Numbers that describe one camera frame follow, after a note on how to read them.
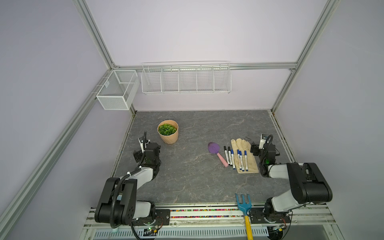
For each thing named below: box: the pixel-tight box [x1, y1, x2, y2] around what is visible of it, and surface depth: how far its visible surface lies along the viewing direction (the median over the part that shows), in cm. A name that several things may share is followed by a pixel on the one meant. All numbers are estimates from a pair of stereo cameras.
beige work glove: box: [231, 138, 259, 174], surface depth 96 cm
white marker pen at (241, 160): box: [239, 150, 245, 172], surface depth 94 cm
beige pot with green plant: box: [157, 120, 179, 145], surface depth 97 cm
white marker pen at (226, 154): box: [224, 145, 231, 166], surface depth 98 cm
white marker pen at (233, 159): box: [231, 149, 236, 170], surface depth 95 cm
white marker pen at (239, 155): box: [237, 149, 243, 170], surface depth 95 cm
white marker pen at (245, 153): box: [244, 150, 249, 172], surface depth 94 cm
